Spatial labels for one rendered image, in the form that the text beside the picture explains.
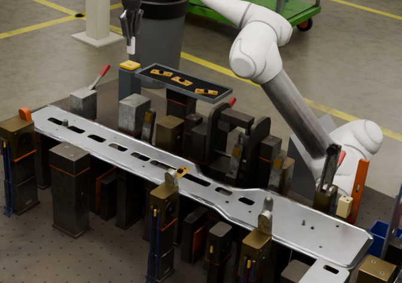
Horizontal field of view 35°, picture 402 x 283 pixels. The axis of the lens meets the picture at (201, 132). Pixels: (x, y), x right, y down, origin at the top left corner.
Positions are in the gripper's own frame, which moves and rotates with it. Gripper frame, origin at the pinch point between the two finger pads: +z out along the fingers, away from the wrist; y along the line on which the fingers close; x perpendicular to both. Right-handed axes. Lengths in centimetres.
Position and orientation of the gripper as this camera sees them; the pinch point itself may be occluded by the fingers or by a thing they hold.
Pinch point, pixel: (130, 45)
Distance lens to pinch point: 260.3
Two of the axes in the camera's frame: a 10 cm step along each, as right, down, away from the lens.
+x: 8.3, 3.1, -4.6
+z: -0.7, 8.8, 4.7
